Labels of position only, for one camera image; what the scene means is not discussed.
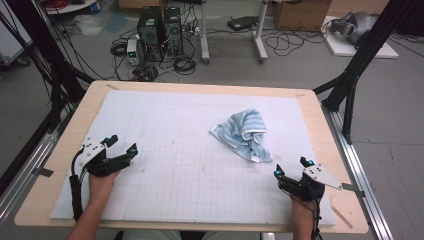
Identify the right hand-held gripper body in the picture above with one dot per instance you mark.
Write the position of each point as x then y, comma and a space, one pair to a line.
320, 175

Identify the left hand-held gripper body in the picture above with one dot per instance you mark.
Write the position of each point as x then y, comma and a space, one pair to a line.
93, 148

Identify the blue striped towel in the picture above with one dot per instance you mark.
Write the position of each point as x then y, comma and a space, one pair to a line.
245, 133

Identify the person's right hand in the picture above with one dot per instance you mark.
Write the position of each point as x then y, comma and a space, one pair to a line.
302, 208

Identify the person's left hand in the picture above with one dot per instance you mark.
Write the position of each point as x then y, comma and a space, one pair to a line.
100, 186

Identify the grey tape piece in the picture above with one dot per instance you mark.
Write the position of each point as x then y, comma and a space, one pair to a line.
352, 188

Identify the thin wooden stick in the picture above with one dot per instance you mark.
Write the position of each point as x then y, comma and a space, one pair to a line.
341, 216

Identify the black tape piece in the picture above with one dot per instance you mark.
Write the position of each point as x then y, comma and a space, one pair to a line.
45, 172

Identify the white grid mat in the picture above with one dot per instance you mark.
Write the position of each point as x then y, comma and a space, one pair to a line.
186, 160

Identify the white power supply unit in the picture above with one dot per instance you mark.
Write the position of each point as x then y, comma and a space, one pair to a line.
133, 51

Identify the large black computer tower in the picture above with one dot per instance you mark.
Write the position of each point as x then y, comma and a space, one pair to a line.
150, 33

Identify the clear plastic sheet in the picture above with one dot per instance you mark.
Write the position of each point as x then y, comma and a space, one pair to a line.
88, 25

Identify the slim black computer tower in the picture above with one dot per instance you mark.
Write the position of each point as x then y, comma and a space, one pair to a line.
173, 31

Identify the white desk leg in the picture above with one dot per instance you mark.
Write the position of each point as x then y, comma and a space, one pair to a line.
204, 33
260, 36

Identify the white floor board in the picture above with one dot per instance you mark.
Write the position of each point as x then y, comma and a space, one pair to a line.
383, 51

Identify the white round table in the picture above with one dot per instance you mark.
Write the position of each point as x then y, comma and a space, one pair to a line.
70, 7

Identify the small cardboard box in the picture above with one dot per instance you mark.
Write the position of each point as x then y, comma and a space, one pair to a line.
140, 3

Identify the grey helmet-shaped device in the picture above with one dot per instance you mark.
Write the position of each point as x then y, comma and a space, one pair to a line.
356, 25

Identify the large cardboard box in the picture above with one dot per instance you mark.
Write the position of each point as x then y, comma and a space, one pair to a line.
300, 15

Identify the flat black device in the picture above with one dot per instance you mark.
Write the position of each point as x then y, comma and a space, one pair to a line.
242, 23

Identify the aluminium rail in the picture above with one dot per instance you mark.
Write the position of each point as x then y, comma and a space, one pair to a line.
30, 163
360, 173

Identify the black metal frame stand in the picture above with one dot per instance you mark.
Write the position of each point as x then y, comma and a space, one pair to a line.
43, 50
363, 56

